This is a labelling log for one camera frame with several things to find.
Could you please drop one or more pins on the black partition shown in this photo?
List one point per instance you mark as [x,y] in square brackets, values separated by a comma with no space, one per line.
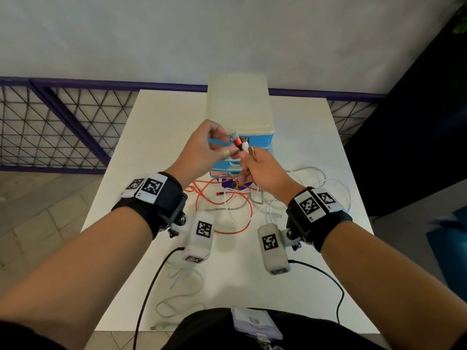
[419,142]

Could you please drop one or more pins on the person's left hand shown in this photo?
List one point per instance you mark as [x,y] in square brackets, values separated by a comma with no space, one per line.
[197,153]

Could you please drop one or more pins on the purple metal mesh fence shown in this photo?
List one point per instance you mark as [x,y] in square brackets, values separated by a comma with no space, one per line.
[91,84]

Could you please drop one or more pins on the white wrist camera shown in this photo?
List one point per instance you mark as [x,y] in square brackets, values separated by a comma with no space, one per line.
[199,244]
[271,258]

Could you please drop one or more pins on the purple round sticker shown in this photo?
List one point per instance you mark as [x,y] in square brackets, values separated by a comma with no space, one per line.
[230,184]

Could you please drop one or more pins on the green plant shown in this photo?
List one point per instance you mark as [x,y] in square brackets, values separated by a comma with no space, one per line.
[461,27]

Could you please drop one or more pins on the blue and white drawer cabinet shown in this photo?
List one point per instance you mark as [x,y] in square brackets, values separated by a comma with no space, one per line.
[239,105]

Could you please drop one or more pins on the person's right forearm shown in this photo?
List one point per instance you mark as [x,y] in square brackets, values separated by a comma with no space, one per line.
[383,287]

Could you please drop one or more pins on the person's right hand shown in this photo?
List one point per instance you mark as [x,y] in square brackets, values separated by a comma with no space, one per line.
[266,171]

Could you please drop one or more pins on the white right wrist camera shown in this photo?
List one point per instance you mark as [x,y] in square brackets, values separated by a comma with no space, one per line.
[271,258]

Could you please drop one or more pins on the white table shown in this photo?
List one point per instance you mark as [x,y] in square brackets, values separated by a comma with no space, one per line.
[160,123]

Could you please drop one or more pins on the tan finger bandage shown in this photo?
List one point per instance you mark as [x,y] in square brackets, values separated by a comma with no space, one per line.
[226,152]

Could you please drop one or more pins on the person's black shirt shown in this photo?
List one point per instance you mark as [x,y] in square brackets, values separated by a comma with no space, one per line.
[204,331]

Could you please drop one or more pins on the person's left forearm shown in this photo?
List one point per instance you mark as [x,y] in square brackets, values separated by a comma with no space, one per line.
[73,273]

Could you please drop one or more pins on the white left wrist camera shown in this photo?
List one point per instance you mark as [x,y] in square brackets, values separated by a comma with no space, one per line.
[199,244]

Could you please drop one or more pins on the clear badge holder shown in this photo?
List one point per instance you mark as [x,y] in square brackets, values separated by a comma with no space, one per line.
[255,322]

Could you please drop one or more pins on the blue seat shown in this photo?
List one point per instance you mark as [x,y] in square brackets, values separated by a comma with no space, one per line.
[452,251]

